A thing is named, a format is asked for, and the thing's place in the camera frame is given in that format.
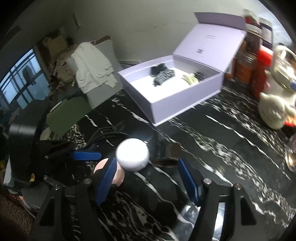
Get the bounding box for dark tea jar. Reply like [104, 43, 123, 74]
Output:
[245, 24, 262, 55]

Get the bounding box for purple label jar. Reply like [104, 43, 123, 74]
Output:
[259, 18, 273, 50]

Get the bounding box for grey upholstered chair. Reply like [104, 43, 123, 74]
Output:
[66, 37, 123, 109]

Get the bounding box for red tin canister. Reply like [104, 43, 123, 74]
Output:
[250, 46, 273, 99]

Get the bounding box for white cartoon water bottle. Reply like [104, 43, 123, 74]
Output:
[258, 45, 295, 130]

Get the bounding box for cream hair claw clip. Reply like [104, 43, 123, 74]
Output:
[182, 73, 199, 85]

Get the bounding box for black white gingham scrunchie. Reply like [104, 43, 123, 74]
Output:
[153, 69, 175, 86]

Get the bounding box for white garment on chair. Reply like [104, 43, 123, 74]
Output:
[71, 42, 117, 93]

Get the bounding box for orange contents jar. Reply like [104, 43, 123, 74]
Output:
[235, 52, 256, 84]

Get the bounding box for pink round cosmetic jar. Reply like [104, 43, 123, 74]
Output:
[93, 158, 125, 187]

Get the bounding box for black bow hair clip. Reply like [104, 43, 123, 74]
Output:
[150, 63, 170, 77]

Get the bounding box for lavender open gift box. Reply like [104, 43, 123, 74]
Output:
[119, 12, 246, 126]

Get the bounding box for black banana hair clip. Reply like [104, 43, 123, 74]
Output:
[87, 121, 128, 146]

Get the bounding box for white round cosmetic jar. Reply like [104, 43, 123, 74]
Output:
[115, 138, 150, 172]

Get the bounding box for red dried-fruit jar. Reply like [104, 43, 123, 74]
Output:
[243, 9, 260, 27]

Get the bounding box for clear glass cup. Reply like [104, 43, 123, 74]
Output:
[285, 137, 296, 173]

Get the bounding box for window with railing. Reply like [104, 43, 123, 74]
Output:
[1, 49, 50, 109]

